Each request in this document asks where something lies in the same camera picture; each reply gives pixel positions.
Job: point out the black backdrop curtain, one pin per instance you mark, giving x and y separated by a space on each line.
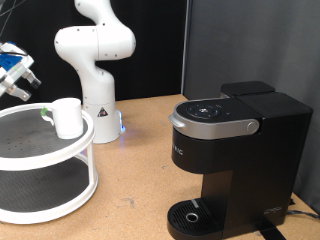
150 50

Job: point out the black tape strip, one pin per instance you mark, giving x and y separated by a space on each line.
270 231

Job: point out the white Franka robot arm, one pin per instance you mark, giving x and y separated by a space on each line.
96 83

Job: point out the white two-tier turntable shelf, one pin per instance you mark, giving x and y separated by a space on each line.
43 146

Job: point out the black Keurig coffee machine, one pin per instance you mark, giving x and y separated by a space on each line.
253 160

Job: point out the grey partition panel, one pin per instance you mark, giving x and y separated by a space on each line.
273 43

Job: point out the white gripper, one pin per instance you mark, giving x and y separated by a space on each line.
8 78

